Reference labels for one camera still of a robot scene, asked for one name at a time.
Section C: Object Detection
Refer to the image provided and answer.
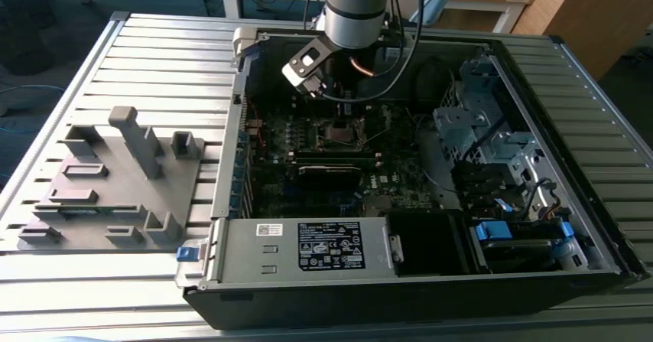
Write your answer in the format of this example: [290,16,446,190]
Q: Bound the black hard disk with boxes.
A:
[481,238,557,273]

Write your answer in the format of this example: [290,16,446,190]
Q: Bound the black PC case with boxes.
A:
[172,26,651,331]

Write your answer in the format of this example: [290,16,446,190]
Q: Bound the blue disk carrier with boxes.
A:
[471,219,577,274]

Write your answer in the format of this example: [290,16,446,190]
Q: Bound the chipset heat sink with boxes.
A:
[363,194,394,217]

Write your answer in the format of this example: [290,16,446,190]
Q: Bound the black looped cable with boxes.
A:
[523,177,558,223]

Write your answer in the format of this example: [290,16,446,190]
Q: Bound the grey plastic case handle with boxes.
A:
[232,27,258,59]

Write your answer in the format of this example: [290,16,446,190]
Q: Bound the black RAM slot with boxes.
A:
[293,157,374,165]
[293,149,373,158]

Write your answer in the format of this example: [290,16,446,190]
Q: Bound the CPU socket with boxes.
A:
[314,118,371,152]

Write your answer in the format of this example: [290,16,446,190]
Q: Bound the silver CPU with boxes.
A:
[325,124,354,142]

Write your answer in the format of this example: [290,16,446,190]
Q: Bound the green motherboard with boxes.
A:
[238,96,459,220]

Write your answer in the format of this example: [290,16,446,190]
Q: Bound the black disk bay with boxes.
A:
[450,161,521,220]

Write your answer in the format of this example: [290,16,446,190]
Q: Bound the wooden cabinet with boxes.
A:
[511,0,653,81]

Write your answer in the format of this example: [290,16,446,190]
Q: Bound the blue floor cable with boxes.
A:
[0,83,68,135]

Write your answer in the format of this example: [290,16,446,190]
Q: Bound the grey parts rack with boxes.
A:
[17,106,206,251]

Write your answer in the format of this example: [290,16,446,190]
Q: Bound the grey metal drive cage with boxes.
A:
[455,47,550,190]

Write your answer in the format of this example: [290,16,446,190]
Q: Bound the copper coloured cable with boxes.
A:
[349,55,378,80]

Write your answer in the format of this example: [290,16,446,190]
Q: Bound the grey power supply unit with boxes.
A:
[202,216,406,284]

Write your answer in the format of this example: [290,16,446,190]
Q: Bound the silver metal bracket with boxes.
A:
[431,106,486,141]

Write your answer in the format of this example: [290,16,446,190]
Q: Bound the black camera cable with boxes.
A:
[319,0,425,103]

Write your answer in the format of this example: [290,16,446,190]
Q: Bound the thin grey wire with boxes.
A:
[405,107,429,135]
[419,161,459,196]

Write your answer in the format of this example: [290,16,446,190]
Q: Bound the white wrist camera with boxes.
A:
[281,37,329,99]

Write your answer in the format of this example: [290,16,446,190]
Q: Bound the dark drive cable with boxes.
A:
[459,115,510,167]

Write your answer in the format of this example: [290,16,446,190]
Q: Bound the green RAM stick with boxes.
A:
[58,205,140,216]

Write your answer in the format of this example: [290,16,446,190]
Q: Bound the black office chair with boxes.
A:
[0,0,57,77]

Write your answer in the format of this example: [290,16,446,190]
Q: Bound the black graphics card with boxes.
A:
[296,164,363,196]

